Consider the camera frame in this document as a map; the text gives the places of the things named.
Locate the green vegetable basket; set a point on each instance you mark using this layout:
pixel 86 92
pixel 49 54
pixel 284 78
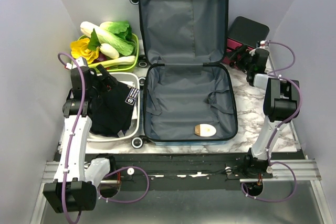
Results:
pixel 104 49

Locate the green leafy lettuce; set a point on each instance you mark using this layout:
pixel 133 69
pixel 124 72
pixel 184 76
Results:
pixel 122 29

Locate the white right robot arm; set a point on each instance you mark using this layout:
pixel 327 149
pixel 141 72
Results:
pixel 282 102

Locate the black garment with label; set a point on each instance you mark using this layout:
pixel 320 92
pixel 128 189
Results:
pixel 112 110

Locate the black bag with pink trim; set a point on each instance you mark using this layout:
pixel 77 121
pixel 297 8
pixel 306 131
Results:
pixel 244 31

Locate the green white leek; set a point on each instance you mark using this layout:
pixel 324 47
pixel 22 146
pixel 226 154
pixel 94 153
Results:
pixel 125 62

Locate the blue fish print suitcase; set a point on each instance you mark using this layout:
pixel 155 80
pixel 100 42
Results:
pixel 186 84

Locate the purple onion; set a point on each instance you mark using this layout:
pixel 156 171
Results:
pixel 101 58

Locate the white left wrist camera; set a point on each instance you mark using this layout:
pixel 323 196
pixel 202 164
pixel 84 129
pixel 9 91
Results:
pixel 79 62

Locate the yellow flower cabbage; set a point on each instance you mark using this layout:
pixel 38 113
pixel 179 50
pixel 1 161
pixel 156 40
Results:
pixel 79 48

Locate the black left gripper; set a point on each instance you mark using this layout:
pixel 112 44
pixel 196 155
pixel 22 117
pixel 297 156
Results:
pixel 107 83

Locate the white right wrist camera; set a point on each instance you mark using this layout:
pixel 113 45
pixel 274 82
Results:
pixel 264 44

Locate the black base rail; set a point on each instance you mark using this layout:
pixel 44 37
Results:
pixel 176 172

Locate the white radish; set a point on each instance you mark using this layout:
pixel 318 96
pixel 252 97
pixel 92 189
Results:
pixel 109 51

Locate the white rectangular tray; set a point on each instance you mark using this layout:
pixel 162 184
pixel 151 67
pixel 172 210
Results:
pixel 130 79

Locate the aluminium frame rail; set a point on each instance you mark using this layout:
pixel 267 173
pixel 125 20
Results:
pixel 299 170

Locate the white napa cabbage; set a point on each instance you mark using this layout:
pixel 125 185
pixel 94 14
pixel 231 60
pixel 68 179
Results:
pixel 98 36

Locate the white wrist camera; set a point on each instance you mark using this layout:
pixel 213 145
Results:
pixel 79 62
pixel 264 44

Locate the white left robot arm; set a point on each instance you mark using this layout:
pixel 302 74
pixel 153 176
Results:
pixel 74 188

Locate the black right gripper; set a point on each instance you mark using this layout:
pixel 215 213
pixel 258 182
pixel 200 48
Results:
pixel 242 49

